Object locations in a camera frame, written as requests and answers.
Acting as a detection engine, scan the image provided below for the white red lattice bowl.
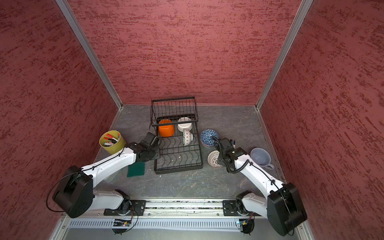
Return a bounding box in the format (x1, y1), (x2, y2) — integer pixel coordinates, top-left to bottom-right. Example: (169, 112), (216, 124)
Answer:
(207, 150), (222, 168)

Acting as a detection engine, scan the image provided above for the orange plastic bowl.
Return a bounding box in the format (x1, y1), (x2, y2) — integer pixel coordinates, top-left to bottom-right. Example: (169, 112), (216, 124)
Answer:
(158, 119), (175, 138)

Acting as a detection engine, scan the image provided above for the blue patterned bowl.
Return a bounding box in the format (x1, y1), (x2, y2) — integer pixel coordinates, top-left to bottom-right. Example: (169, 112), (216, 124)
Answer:
(200, 129), (219, 148)

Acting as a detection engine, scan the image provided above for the white ceramic bowl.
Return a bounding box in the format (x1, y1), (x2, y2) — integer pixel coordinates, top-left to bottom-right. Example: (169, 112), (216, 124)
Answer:
(177, 117), (193, 132)

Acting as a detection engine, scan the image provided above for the black wire dish rack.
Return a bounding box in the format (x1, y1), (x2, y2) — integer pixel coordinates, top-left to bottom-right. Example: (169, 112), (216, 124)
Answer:
(150, 97), (203, 175)

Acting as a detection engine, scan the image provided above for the grey green patterned bowl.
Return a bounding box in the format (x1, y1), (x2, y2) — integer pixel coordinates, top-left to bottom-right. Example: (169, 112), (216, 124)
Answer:
(183, 129), (193, 146)

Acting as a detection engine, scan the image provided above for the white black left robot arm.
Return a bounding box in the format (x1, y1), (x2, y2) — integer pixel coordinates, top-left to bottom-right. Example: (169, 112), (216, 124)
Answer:
(49, 133), (159, 219)

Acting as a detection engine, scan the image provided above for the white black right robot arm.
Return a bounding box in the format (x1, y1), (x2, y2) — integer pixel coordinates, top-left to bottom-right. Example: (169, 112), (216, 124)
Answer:
(211, 137), (308, 236)

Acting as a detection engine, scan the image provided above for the green sponge cloth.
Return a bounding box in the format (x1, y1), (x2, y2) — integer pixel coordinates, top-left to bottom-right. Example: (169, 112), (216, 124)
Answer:
(127, 162), (146, 178)

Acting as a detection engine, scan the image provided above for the light blue mug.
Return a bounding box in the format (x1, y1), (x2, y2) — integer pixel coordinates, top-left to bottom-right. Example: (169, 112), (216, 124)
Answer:
(250, 148), (275, 170)

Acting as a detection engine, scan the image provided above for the yellow utensil cup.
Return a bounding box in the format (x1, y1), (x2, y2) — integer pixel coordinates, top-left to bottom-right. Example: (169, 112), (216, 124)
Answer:
(99, 130), (127, 155)

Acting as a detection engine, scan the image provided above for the red handled tool in cup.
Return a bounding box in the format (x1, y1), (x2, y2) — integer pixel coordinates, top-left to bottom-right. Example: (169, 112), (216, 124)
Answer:
(104, 134), (118, 144)

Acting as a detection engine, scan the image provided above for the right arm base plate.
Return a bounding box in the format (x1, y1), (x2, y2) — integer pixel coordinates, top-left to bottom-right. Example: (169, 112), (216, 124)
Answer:
(222, 200), (259, 217)

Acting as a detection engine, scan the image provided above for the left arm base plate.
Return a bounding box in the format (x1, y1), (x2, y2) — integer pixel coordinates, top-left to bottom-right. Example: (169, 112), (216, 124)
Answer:
(104, 200), (147, 217)

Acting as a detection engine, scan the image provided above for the aluminium front rail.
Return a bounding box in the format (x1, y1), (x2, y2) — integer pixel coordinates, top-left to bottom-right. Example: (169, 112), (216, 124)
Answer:
(61, 197), (305, 218)

